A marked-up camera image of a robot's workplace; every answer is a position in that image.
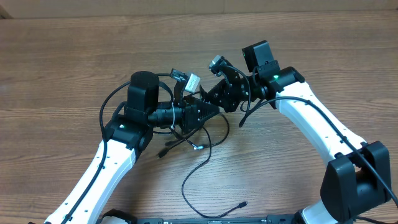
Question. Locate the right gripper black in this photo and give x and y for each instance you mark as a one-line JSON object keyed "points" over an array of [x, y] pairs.
{"points": [[224, 99]]}

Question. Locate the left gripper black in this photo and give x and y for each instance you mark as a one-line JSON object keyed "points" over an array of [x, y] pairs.
{"points": [[191, 119]]}

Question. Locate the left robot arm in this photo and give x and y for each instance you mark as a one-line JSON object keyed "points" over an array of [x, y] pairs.
{"points": [[165, 116]]}

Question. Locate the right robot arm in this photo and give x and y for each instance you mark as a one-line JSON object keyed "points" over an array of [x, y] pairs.
{"points": [[358, 173]]}

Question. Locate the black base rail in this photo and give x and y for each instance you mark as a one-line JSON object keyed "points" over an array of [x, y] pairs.
{"points": [[119, 217]]}

